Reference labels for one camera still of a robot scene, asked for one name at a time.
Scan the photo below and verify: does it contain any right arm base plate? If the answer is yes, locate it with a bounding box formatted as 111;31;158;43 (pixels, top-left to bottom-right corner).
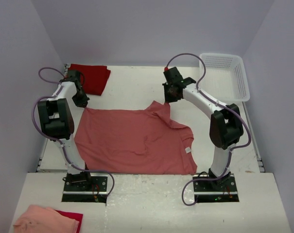
193;174;240;203

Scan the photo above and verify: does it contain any salmon pink t shirt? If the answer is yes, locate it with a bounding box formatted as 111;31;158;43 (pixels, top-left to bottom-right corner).
74;101;197;175

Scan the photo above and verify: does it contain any folded light pink shirt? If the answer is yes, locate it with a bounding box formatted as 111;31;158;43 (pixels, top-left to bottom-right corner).
13;205;79;233

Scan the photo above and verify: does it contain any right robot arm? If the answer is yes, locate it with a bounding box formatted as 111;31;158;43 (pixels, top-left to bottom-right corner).
163;67;243;191

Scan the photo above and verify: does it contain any white plastic basket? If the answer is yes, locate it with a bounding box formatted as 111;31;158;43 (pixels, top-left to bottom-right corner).
199;53;250;104

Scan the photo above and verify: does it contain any folded dark red shirt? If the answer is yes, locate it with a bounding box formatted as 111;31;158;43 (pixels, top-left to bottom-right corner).
68;64;111;96

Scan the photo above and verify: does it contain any folded red shirt front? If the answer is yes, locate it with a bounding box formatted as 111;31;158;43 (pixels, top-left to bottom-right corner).
56;210;83;233

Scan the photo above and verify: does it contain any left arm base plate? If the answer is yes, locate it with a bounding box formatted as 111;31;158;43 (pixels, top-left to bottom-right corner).
61;172;108;204

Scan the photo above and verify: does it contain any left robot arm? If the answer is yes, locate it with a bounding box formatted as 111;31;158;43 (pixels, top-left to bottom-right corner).
35;70;92;191

